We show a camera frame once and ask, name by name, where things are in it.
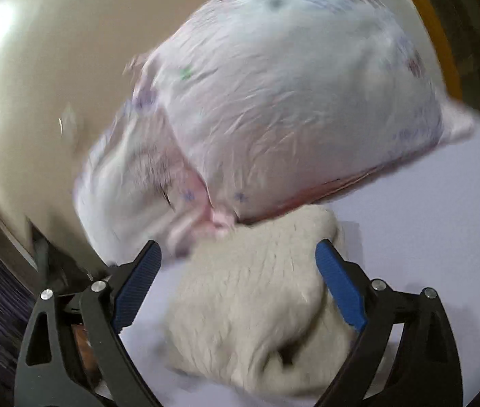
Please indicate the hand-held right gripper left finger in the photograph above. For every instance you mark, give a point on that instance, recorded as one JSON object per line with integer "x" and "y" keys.
{"x": 136, "y": 288}

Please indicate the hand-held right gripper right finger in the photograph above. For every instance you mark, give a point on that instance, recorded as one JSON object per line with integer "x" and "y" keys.
{"x": 341, "y": 284}

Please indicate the cream knitted garment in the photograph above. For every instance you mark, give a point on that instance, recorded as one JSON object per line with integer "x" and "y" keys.
{"x": 256, "y": 305}

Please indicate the cream round table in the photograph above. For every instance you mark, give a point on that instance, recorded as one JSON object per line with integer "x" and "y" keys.
{"x": 61, "y": 51}

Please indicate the white floral printed garment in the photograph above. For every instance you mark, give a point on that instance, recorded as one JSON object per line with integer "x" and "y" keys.
{"x": 273, "y": 106}

